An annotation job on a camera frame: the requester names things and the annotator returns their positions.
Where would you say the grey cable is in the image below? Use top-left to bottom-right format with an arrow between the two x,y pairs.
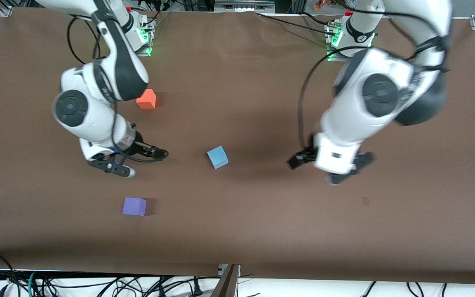
151,12 -> 173,31

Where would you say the grey aluminium profile post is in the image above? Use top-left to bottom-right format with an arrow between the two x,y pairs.
211,264 -> 241,297

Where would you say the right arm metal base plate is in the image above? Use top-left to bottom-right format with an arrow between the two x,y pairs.
134,19 -> 153,57

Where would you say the light blue foam block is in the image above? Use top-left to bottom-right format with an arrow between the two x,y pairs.
207,145 -> 229,170

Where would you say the purple foam block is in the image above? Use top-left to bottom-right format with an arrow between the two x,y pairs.
122,197 -> 147,217

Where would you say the orange foam block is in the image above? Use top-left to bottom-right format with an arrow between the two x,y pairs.
136,89 -> 157,109

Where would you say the thick black table cable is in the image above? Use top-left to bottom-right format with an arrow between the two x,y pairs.
255,12 -> 337,35

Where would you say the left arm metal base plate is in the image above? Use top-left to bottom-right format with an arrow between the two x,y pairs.
326,23 -> 371,63

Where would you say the brown paper table cover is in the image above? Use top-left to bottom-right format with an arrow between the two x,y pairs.
0,7 -> 475,285

